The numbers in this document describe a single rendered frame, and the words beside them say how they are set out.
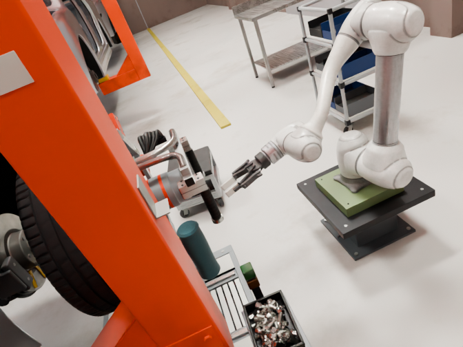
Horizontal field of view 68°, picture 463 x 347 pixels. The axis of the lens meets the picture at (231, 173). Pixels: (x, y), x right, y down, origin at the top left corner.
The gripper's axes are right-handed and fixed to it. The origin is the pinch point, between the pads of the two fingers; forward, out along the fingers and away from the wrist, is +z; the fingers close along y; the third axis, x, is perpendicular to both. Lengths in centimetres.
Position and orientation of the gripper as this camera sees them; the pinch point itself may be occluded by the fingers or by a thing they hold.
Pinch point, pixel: (229, 187)
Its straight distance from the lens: 147.1
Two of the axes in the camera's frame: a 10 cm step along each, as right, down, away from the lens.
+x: 5.4, 6.5, 5.4
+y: 3.4, 4.2, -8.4
